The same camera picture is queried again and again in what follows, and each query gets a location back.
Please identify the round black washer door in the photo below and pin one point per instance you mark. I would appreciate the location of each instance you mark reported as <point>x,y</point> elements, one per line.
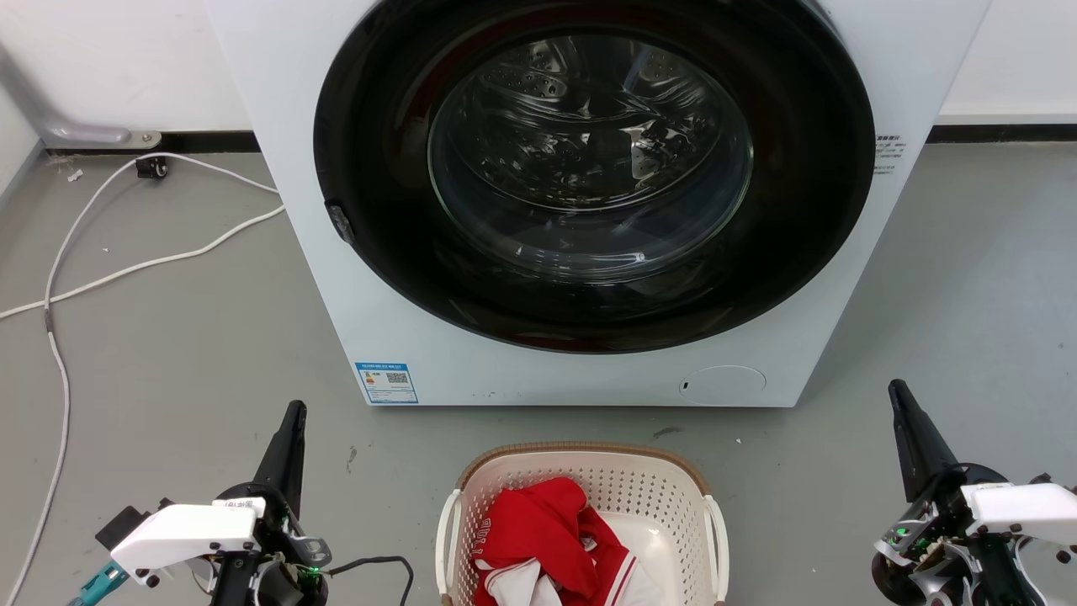
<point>379,210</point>

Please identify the grey text sticker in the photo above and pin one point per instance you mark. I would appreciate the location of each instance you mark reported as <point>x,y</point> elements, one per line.
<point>888,153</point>

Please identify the teal connector clip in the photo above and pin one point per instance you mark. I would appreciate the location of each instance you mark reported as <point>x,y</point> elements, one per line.
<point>99,582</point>

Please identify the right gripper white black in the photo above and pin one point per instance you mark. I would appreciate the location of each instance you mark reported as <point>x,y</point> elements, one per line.
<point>1010,513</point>

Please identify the round white filter cover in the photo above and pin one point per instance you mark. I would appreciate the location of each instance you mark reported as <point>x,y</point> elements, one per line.
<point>722,383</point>

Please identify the white garment with red stripes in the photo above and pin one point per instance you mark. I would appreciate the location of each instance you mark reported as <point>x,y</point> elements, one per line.
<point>522,587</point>

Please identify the white front-load washing machine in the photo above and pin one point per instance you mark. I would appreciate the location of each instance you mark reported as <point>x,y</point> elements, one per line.
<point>841,50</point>

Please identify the white perforated laundry basket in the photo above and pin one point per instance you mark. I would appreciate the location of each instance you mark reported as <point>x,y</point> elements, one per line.
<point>656,505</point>

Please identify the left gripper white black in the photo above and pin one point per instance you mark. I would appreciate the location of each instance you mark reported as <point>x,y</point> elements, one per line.
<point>185,530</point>

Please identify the blue energy label sticker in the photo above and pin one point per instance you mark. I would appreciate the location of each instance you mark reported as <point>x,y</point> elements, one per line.
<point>386,383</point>

